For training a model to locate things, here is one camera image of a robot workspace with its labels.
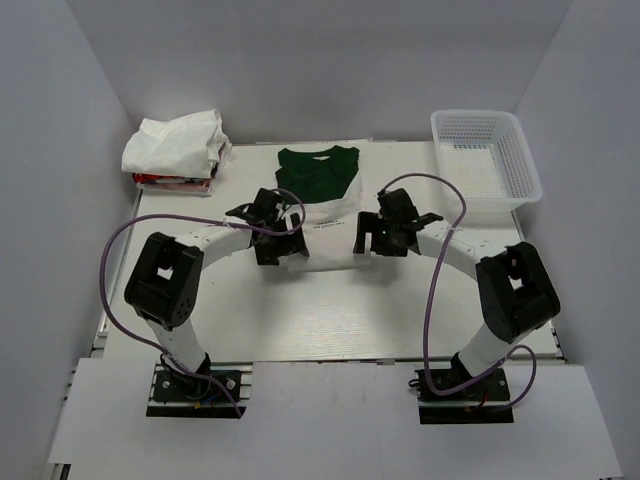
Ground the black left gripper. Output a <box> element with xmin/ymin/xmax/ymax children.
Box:
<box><xmin>255</xmin><ymin>212</ymin><xmax>308</xmax><ymax>265</ymax></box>

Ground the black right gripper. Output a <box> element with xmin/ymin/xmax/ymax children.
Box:
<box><xmin>354</xmin><ymin>211</ymin><xmax>409</xmax><ymax>257</ymax></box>

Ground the white and green t-shirt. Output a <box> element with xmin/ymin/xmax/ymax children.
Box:
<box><xmin>275</xmin><ymin>145</ymin><xmax>368</xmax><ymax>272</ymax></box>

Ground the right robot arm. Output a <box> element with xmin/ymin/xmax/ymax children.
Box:
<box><xmin>353</xmin><ymin>189</ymin><xmax>561</xmax><ymax>399</ymax></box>

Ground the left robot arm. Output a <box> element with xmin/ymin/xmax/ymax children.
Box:
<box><xmin>124</xmin><ymin>188</ymin><xmax>309</xmax><ymax>399</ymax></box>

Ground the crumpled white t-shirt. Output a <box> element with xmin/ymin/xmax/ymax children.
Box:
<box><xmin>121</xmin><ymin>110</ymin><xmax>232</xmax><ymax>179</ymax></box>

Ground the white plastic basket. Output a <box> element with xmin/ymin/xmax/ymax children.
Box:
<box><xmin>430</xmin><ymin>110</ymin><xmax>543</xmax><ymax>227</ymax></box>

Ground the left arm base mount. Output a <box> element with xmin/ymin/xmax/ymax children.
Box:
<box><xmin>146</xmin><ymin>360</ymin><xmax>253</xmax><ymax>420</ymax></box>

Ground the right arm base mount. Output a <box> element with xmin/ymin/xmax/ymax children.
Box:
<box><xmin>408</xmin><ymin>368</ymin><xmax>514</xmax><ymax>425</ymax></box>

